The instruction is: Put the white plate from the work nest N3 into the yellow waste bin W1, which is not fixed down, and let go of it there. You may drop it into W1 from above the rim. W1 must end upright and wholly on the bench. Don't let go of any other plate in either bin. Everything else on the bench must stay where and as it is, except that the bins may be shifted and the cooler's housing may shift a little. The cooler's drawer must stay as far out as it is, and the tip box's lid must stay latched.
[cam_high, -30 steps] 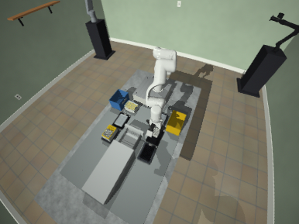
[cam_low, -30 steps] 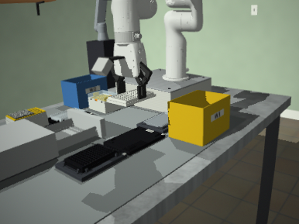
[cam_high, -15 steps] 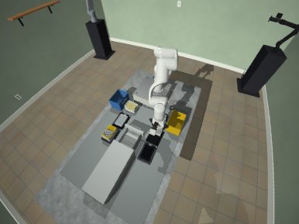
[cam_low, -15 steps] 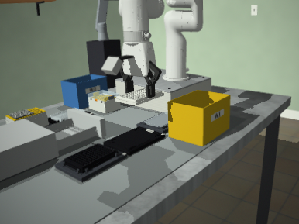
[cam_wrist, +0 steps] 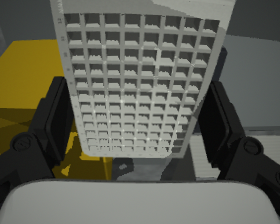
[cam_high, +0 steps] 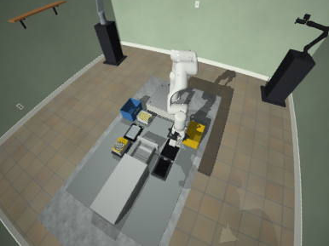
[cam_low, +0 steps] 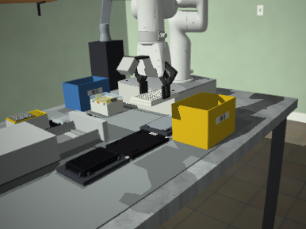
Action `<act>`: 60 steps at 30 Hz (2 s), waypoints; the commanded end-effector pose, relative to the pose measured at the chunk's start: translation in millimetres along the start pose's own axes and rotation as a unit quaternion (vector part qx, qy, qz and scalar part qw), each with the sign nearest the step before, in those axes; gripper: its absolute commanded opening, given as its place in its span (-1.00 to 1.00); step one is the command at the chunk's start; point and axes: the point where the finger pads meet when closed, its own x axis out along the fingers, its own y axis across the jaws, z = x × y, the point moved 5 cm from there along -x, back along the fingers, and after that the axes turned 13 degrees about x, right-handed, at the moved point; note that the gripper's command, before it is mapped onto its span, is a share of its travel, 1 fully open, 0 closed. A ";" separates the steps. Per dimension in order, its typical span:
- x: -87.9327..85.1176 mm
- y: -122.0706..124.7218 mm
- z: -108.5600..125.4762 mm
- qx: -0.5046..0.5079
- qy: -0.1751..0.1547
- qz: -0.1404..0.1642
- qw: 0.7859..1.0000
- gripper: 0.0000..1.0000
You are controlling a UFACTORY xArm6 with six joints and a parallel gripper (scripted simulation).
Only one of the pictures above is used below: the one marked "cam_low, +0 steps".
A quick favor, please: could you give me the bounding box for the blue open-top bin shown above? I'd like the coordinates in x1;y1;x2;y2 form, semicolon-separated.
62;76;110;112

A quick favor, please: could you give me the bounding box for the yellow open-top bin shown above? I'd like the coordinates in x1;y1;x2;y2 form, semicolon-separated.
171;92;236;150

